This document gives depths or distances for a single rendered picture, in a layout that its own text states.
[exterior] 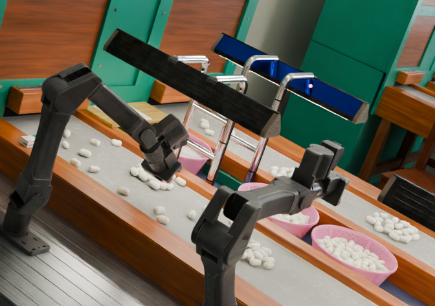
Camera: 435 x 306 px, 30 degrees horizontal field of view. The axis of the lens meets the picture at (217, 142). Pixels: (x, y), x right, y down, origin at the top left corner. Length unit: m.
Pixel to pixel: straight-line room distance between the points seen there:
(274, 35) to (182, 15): 2.35
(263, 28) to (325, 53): 0.43
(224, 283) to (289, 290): 0.51
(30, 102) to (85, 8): 0.36
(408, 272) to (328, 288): 0.40
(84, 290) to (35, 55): 0.89
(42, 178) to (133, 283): 0.34
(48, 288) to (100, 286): 0.13
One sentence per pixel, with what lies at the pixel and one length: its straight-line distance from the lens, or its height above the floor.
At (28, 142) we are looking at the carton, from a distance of 2.35.
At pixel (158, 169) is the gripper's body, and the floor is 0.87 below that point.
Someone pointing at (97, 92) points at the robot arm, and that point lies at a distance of 1.96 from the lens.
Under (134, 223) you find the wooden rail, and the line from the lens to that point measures 2.10.
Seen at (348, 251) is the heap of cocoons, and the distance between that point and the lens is 2.48.
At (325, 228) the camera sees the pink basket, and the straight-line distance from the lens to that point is 2.50.
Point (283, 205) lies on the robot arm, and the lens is 1.66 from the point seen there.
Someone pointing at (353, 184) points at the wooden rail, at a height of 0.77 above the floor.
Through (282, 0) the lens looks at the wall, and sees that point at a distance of 5.23.
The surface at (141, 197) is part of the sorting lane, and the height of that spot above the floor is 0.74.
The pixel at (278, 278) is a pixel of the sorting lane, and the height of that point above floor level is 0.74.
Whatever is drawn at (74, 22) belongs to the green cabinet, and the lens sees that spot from 2.63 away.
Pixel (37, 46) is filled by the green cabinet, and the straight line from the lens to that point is 2.56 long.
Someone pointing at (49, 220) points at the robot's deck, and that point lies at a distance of 2.20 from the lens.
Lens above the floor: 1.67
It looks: 18 degrees down
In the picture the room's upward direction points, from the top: 19 degrees clockwise
